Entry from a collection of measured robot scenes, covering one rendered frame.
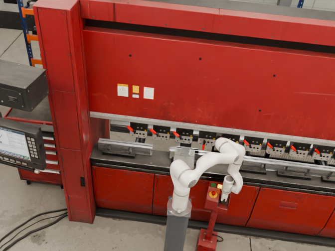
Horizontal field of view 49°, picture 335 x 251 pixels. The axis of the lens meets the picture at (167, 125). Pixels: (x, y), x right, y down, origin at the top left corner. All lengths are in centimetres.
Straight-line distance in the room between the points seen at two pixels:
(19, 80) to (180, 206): 141
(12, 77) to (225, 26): 144
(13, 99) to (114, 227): 195
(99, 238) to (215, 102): 185
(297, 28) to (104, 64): 142
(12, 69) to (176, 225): 163
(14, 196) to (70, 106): 175
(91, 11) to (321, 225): 288
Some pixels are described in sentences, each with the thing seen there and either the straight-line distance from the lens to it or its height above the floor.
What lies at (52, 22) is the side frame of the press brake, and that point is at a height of 220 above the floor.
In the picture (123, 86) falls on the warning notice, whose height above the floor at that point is 162.
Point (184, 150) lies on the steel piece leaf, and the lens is 328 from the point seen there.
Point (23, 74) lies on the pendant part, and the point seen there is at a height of 195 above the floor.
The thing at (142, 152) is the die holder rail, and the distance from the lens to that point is 338.
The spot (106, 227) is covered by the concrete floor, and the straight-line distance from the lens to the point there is 396.
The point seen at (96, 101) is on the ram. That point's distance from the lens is 309.
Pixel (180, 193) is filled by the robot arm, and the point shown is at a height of 122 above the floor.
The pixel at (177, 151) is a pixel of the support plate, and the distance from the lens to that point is 327.
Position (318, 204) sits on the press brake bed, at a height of 64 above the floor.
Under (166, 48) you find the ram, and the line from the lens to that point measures 270.
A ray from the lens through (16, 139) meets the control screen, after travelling 273.
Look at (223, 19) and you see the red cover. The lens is 258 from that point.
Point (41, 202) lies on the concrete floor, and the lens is 426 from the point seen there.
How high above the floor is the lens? 325
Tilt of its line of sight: 39 degrees down
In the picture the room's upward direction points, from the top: 5 degrees clockwise
